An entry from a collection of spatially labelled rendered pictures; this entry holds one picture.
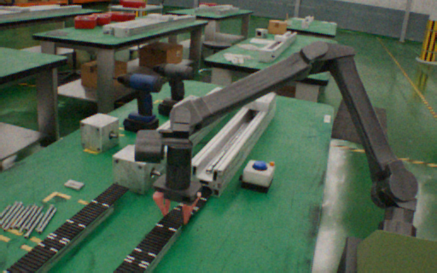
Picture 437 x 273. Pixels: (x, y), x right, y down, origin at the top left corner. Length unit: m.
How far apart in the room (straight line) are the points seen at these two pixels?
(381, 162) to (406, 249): 0.22
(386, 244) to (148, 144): 0.54
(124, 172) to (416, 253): 0.75
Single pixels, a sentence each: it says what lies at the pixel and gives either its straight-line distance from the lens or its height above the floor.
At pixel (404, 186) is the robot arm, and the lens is 0.95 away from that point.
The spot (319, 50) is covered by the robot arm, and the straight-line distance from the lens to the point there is 1.00.
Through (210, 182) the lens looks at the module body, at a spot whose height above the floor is 0.82.
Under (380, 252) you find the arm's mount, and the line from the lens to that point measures 0.87.
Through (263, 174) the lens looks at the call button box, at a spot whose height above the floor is 0.84.
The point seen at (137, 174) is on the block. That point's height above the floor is 0.84.
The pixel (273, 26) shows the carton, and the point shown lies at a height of 0.87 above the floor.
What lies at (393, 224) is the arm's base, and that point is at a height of 0.90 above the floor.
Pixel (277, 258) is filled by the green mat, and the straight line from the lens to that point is 0.93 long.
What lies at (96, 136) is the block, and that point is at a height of 0.84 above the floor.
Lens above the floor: 1.36
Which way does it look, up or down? 21 degrees down
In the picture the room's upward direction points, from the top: 6 degrees clockwise
